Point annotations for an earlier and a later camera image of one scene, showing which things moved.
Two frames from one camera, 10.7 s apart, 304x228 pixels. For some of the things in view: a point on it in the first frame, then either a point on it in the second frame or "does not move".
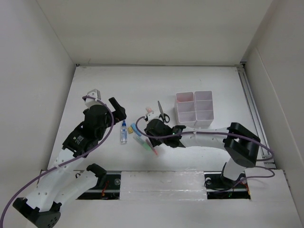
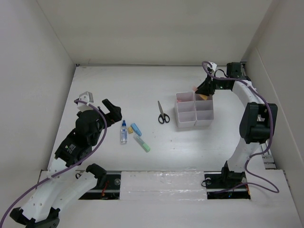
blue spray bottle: x=124 y=133 does not move
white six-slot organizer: x=195 y=109 does not move
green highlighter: x=142 y=143 does not move
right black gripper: x=154 y=141 -> x=206 y=88
